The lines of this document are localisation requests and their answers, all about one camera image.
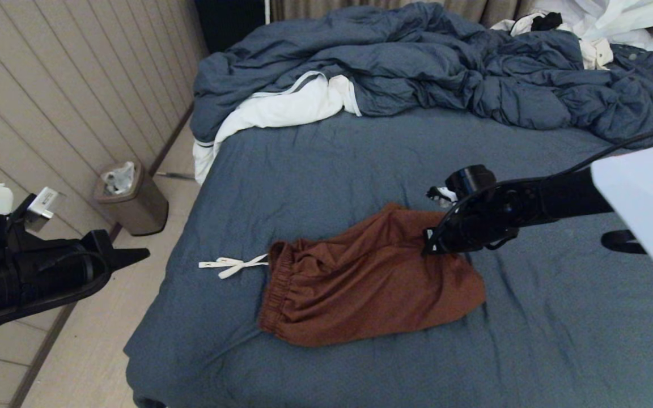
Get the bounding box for brown trash bin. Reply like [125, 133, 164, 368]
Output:
[92, 161, 169, 237]

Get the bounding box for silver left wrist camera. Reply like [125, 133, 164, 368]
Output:
[25, 187, 60, 220]

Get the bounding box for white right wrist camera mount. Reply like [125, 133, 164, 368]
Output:
[427, 186, 459, 206]

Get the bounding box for small black garment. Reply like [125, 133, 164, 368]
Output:
[531, 11, 564, 31]

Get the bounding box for blue bed sheet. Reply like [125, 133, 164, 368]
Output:
[124, 105, 653, 408]

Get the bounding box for beige curtain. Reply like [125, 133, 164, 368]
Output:
[270, 0, 534, 28]

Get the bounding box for white crumpled garment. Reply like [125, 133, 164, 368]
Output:
[531, 0, 653, 50]

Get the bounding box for crumpled blue duvet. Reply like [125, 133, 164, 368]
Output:
[190, 1, 653, 149]

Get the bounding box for brown drawstring shorts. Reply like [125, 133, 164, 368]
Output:
[199, 203, 487, 347]

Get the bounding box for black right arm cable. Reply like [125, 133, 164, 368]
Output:
[426, 126, 653, 253]

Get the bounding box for blue denim garment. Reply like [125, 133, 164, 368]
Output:
[610, 42, 653, 86]

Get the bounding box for clear plastic bin bag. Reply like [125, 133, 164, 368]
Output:
[101, 161, 136, 196]

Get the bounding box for cream buttoned shirt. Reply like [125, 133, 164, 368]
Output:
[491, 11, 615, 70]

